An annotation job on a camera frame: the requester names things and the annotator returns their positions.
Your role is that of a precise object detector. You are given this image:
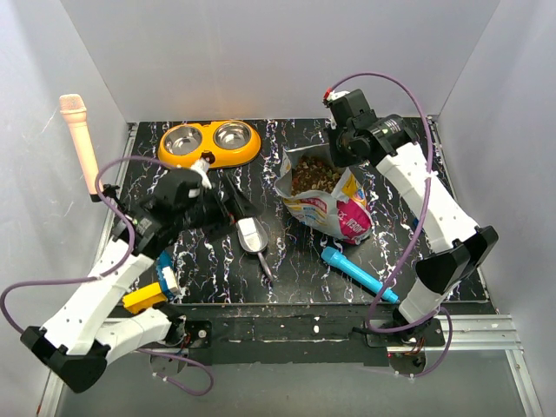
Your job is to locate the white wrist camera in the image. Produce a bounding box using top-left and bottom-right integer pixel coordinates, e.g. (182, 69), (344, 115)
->
(190, 158), (213, 189)
(323, 89), (348, 108)

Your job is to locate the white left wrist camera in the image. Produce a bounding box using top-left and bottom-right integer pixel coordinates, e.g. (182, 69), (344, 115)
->
(190, 158), (213, 189)

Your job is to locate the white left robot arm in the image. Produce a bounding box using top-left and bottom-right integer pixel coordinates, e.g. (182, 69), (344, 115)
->
(20, 169), (261, 394)

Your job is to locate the pet food bag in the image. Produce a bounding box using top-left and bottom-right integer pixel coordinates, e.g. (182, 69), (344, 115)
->
(275, 144), (372, 245)

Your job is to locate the black microphone stand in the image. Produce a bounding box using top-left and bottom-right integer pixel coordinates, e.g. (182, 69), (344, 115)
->
(89, 184), (126, 216)

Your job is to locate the metal food scoop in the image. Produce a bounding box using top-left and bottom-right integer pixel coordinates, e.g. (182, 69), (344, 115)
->
(236, 217), (273, 281)

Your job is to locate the blue white toy brick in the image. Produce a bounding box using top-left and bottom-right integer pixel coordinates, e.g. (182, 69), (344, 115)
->
(156, 251), (180, 301)

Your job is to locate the yellow toy brick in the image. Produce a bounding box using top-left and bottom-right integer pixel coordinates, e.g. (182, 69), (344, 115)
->
(122, 282), (168, 314)

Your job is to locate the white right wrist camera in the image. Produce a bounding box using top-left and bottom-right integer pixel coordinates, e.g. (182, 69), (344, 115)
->
(323, 89), (348, 108)

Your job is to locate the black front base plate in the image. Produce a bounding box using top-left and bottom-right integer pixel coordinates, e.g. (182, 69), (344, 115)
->
(134, 301), (440, 367)

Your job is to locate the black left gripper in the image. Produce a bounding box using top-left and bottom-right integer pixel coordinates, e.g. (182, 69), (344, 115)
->
(179, 175), (262, 242)

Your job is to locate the orange double pet bowl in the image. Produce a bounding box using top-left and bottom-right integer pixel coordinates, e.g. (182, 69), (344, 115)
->
(157, 120), (261, 169)

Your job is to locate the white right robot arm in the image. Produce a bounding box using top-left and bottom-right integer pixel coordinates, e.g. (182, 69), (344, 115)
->
(324, 89), (499, 346)

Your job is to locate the aluminium front rail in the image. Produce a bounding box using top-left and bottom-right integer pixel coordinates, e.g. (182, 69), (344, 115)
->
(36, 314), (544, 416)

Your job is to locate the blue toy microphone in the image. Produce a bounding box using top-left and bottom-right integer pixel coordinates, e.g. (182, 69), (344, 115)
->
(321, 247), (383, 295)

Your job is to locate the pink toy microphone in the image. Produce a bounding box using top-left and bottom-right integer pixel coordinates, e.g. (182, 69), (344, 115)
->
(59, 94), (101, 202)

